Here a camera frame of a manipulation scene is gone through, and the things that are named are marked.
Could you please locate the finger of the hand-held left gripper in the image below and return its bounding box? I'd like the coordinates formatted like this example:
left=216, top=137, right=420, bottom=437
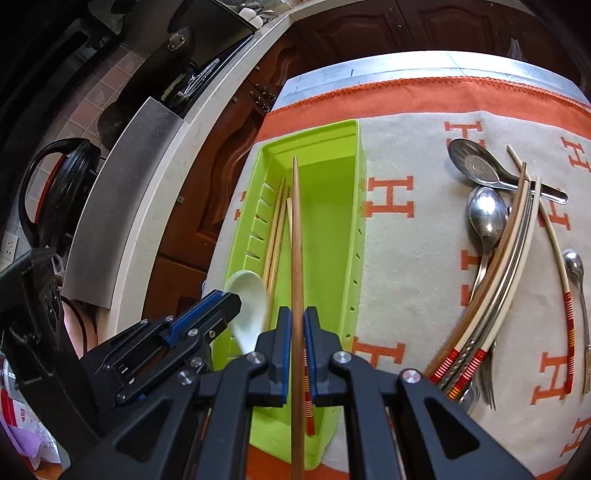
left=83, top=323, right=215, bottom=407
left=134, top=290, right=243, bottom=347

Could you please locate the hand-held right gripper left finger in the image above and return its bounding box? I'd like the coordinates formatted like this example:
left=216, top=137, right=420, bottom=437
left=60, top=307, right=294, bottom=480

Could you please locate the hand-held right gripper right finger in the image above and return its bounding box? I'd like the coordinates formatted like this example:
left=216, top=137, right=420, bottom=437
left=302, top=308, right=532, bottom=480

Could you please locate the white ceramic spoon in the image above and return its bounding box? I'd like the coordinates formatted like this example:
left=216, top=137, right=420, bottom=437
left=228, top=270, right=271, bottom=358

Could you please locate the brown wooden chopstick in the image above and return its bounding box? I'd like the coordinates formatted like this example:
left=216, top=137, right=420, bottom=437
left=290, top=157, right=306, bottom=480
left=424, top=161, right=528, bottom=379

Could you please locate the steel chopstick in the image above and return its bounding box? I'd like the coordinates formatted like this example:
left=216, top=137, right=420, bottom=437
left=436, top=185, right=536, bottom=391

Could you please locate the green plastic utensil tray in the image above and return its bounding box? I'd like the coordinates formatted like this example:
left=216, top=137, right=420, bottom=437
left=210, top=119, right=368, bottom=467

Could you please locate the large steel spoon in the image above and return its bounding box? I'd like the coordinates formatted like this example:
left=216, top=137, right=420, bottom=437
left=459, top=186, right=509, bottom=414

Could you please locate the small steel spoon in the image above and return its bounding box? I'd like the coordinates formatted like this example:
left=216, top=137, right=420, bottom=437
left=562, top=249, right=591, bottom=395

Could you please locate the light bamboo chopstick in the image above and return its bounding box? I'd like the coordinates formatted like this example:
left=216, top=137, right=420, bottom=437
left=269, top=185, right=291, bottom=301
left=263, top=179, right=286, bottom=289

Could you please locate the red white printed packet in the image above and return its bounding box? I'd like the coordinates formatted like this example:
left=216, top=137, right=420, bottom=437
left=0, top=357, right=63, bottom=464

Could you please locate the purple cloth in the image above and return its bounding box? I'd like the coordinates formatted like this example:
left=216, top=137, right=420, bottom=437
left=0, top=408, right=51, bottom=464

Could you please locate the beige orange printed blanket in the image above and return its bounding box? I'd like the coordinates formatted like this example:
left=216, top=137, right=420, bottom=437
left=203, top=76, right=591, bottom=480

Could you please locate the stainless steel panel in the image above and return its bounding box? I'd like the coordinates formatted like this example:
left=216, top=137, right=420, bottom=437
left=62, top=96, right=185, bottom=309

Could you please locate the brown wooden cabinet row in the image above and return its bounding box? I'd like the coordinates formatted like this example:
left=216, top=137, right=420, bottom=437
left=143, top=0, right=522, bottom=319

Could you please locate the steel fork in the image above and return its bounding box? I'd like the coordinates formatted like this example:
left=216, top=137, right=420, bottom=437
left=478, top=339, right=500, bottom=411

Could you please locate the white kitchen countertop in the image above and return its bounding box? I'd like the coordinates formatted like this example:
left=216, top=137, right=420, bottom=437
left=111, top=11, right=301, bottom=333

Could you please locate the black glass gas stove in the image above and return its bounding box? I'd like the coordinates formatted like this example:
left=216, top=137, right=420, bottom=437
left=161, top=0, right=259, bottom=116

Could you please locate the black cable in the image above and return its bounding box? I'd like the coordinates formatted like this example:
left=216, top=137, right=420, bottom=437
left=60, top=295, right=98, bottom=347

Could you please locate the white wall socket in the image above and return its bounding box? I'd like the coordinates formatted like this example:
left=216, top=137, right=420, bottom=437
left=0, top=233, right=19, bottom=266

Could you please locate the ornate metal cabinet handle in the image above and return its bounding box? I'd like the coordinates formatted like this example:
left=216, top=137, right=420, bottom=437
left=249, top=85, right=275, bottom=114

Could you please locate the flat-handled steel soup spoon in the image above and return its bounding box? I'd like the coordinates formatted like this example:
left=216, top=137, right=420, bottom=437
left=448, top=137, right=570, bottom=205

